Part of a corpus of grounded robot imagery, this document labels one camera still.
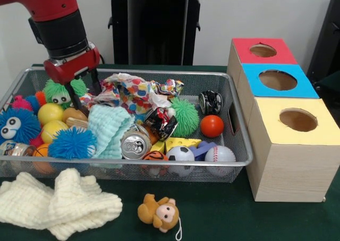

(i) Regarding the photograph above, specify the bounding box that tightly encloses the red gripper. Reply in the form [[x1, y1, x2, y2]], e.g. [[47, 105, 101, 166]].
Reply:
[[43, 47, 103, 111]]

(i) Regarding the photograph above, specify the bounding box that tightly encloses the mint green cloth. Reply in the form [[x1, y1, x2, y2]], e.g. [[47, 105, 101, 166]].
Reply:
[[87, 104, 136, 159]]

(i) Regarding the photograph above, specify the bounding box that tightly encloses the colourful dotted paper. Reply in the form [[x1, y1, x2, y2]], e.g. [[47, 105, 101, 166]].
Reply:
[[87, 72, 176, 114]]

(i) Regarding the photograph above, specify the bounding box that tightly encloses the cream knitted cloth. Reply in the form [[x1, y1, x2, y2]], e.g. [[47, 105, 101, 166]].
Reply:
[[0, 168, 123, 241]]

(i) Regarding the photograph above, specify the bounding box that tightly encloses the shallow mesh bin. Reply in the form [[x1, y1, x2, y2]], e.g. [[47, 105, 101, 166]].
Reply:
[[0, 67, 253, 185]]

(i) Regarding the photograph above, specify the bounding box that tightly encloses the wooden box with three holes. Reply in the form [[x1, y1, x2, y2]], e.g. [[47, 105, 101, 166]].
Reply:
[[227, 38, 340, 202]]

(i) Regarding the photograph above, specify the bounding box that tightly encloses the green spiky puffer toy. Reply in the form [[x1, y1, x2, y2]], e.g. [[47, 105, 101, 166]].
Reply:
[[44, 78, 88, 110]]

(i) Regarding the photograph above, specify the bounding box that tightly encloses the small blue spiky puffer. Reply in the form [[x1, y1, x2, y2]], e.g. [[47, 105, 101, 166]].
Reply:
[[48, 126, 98, 160]]

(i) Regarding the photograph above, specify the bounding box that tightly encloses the crushed beige drink can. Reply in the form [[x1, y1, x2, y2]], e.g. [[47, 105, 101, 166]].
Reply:
[[121, 132, 152, 161]]

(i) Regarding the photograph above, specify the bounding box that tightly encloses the blue spiky puffer toy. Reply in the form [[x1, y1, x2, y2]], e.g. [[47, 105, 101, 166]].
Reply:
[[0, 107, 43, 145]]

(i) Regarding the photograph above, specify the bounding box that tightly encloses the crushed red cola can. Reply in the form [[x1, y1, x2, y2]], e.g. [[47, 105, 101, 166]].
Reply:
[[144, 107, 179, 142]]

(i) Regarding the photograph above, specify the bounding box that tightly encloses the small bright green toy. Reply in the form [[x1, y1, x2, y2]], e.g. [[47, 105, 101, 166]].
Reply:
[[169, 96, 200, 138]]

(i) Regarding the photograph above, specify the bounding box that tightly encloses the yellow cheese wedge toy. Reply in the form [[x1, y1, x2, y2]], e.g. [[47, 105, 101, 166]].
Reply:
[[151, 137, 202, 154]]

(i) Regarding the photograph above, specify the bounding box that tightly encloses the small soccer ball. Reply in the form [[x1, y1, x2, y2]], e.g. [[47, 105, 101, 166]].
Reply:
[[166, 146, 196, 177]]

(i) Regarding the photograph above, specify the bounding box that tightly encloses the crushed black can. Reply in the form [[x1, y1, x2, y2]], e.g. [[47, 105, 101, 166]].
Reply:
[[198, 90, 223, 115]]

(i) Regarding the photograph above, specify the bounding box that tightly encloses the small orange ball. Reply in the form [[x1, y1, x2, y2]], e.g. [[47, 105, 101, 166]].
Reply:
[[200, 115, 225, 138]]

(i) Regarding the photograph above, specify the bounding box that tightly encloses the brown plush monkey toy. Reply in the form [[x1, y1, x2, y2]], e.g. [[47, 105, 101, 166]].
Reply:
[[137, 193, 184, 239]]

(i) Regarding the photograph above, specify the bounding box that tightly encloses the white baseball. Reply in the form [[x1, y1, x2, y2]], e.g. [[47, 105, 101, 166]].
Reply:
[[204, 146, 236, 177]]

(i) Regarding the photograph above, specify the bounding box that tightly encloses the dark green side table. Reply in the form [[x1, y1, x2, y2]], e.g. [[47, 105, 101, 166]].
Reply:
[[314, 72, 340, 111]]

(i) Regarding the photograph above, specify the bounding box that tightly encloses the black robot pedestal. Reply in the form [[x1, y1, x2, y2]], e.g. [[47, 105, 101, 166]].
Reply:
[[102, 0, 215, 65]]

